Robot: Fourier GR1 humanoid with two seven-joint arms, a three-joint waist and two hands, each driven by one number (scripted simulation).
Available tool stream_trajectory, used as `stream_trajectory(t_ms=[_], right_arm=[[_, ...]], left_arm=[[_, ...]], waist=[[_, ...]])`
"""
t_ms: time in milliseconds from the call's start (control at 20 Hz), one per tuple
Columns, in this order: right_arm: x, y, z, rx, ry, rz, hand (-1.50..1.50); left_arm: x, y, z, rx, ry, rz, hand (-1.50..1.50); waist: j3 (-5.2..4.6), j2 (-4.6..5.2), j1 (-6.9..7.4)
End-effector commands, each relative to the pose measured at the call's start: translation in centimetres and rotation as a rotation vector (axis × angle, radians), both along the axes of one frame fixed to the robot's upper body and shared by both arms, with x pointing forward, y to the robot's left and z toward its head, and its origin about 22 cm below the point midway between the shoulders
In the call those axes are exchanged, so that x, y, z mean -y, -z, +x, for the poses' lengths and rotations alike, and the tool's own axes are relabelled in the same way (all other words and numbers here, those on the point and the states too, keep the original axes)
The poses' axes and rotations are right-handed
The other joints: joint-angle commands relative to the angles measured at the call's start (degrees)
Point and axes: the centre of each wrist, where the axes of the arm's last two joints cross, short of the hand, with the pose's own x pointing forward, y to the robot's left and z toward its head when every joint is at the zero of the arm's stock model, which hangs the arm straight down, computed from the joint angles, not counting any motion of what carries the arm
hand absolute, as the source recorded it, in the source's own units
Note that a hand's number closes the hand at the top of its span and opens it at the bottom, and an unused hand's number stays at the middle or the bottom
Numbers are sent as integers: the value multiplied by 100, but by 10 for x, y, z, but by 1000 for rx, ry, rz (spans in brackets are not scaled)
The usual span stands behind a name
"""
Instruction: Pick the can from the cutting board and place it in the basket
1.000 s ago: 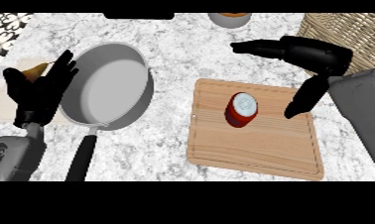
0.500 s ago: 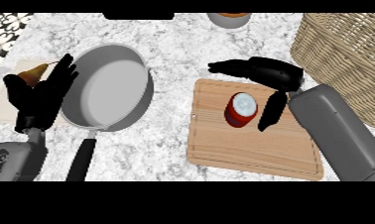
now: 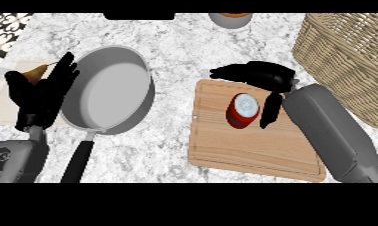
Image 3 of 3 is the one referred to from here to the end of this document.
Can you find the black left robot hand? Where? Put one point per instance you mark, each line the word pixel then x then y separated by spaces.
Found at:
pixel 41 98

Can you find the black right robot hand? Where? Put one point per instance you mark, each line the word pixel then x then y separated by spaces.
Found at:
pixel 259 72

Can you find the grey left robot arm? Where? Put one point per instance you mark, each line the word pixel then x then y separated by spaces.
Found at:
pixel 22 156

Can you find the red can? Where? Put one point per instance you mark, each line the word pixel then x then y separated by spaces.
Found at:
pixel 243 110

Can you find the wicker basket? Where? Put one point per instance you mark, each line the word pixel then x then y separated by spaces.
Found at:
pixel 344 60

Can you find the wooden cutting board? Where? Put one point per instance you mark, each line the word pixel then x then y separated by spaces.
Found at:
pixel 240 140

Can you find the brown pear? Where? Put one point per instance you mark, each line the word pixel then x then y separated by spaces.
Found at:
pixel 35 73

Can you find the grey cup with orange content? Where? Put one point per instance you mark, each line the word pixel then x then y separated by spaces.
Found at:
pixel 230 20

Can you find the black and white patterned tile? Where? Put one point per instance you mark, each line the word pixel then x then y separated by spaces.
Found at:
pixel 11 28

